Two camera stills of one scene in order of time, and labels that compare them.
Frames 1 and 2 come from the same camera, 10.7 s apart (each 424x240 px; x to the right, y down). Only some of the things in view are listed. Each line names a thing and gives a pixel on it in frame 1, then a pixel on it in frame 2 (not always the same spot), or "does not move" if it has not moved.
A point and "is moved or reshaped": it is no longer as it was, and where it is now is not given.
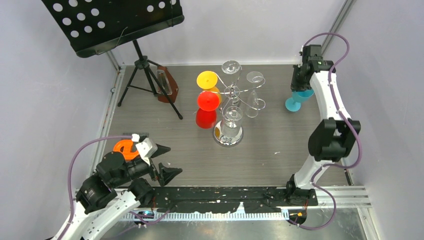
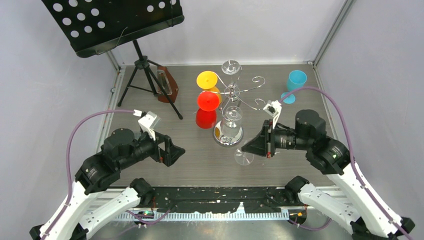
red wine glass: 206,116 does not move
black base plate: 228,199 does not move
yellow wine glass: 207,80 does not move
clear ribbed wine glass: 231,124 does not move
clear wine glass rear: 231,70 does not move
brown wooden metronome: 169,84 does not move
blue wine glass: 293,103 is moved or reshaped
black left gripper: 166,174 → 171,153
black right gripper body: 298,82 → 271,142
